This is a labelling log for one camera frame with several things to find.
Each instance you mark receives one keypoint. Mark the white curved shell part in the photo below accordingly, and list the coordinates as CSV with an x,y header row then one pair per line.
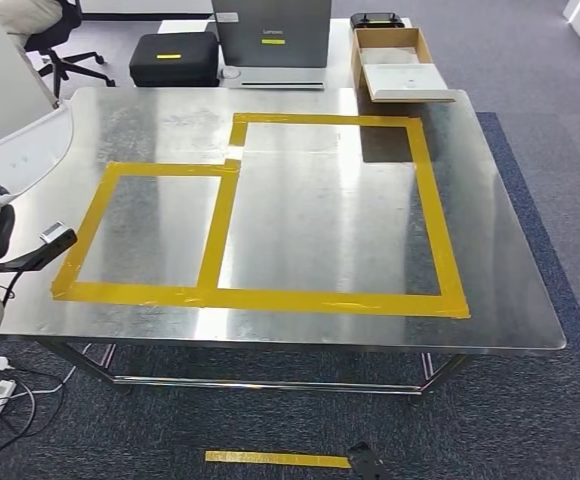
x,y
25,159

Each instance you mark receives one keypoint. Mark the steel workbench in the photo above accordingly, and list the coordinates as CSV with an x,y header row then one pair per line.
x,y
320,218

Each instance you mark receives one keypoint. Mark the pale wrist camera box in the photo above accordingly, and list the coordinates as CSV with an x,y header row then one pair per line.
x,y
56,232

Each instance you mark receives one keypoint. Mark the black flat device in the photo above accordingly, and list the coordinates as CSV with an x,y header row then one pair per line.
x,y
377,20

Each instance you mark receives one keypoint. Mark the person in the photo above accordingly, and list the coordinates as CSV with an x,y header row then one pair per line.
x,y
20,16

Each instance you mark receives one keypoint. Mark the black camera bracket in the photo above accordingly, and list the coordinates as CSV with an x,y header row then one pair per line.
x,y
30,255

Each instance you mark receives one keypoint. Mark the yellow floor tape strip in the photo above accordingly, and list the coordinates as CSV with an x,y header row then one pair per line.
x,y
270,459

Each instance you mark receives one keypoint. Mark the yellow tape double rectangle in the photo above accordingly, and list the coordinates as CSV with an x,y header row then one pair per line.
x,y
320,301

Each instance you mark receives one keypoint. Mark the open cardboard box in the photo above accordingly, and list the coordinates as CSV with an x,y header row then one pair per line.
x,y
395,38

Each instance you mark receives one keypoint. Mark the black office chair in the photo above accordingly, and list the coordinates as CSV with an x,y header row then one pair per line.
x,y
57,63

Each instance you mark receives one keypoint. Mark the white desk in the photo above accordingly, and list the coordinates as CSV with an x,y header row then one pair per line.
x,y
5,79

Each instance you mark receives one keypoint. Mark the black carry case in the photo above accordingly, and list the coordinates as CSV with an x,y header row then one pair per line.
x,y
175,66

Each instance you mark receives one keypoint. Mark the grey laptop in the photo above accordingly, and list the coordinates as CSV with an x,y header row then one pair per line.
x,y
270,26

